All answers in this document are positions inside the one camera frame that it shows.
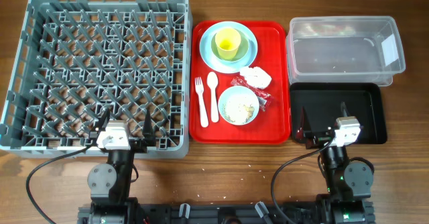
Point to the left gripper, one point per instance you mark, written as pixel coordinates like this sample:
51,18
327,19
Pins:
141,146

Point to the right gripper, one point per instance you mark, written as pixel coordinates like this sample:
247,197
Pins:
317,139

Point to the red snack wrapper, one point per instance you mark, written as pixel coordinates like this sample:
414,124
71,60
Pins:
264,98

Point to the white paper napkin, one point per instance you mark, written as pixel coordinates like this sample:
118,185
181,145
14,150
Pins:
256,77

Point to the white plastic fork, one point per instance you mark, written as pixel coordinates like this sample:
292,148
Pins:
199,88

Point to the rice and food scraps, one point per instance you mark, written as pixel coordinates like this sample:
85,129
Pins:
239,109

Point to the light blue small bowl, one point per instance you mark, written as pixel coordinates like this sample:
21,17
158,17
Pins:
237,90

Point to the white plastic spoon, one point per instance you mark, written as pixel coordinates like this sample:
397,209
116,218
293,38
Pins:
212,82

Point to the yellow plastic cup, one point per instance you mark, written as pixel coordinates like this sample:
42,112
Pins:
227,40

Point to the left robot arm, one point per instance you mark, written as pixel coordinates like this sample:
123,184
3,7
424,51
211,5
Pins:
110,182

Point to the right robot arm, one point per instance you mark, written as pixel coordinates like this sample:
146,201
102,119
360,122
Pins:
348,180

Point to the black plastic waste tray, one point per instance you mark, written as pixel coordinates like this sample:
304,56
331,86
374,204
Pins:
322,102

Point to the clear plastic waste bin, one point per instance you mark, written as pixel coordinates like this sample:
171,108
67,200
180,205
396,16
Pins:
344,49

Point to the grey plastic dishwasher rack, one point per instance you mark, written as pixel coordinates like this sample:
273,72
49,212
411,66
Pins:
77,59

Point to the red plastic serving tray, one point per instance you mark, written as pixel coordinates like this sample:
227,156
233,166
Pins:
272,126

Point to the light blue plate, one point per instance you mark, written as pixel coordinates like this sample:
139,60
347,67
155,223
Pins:
224,67

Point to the light green bowl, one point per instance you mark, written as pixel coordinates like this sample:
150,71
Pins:
241,51

